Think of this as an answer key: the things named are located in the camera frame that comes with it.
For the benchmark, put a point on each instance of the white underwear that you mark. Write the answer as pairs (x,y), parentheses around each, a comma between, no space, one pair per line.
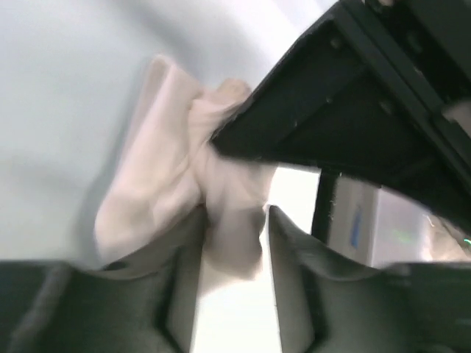
(172,189)

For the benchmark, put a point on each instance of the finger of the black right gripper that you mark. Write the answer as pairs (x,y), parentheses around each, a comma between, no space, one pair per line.
(379,92)

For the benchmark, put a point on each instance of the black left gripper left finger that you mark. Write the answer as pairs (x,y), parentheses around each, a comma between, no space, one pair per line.
(144,302)

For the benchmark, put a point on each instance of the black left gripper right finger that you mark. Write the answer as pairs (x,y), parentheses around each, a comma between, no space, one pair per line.
(329,303)

